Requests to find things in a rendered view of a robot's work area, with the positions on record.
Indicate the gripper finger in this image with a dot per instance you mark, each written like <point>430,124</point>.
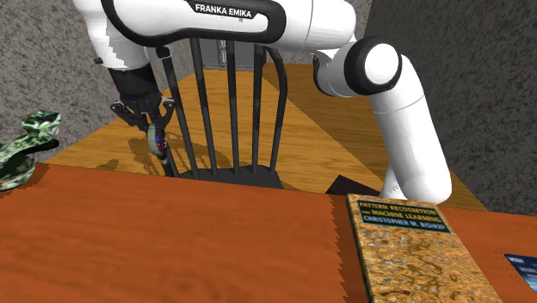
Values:
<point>132,117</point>
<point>170,113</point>

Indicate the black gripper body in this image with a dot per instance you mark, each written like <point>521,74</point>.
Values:
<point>136,90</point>

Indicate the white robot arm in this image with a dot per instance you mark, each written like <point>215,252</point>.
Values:
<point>411,138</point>

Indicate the black spindle-back chair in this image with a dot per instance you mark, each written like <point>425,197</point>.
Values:
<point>243,178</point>

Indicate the green camouflage cloth object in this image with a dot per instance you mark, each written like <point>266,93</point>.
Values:
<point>19,155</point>

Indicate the red-brown wooden table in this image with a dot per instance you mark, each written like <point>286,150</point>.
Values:
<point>167,243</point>

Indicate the orange marbled book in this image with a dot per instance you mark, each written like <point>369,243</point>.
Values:
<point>415,260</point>

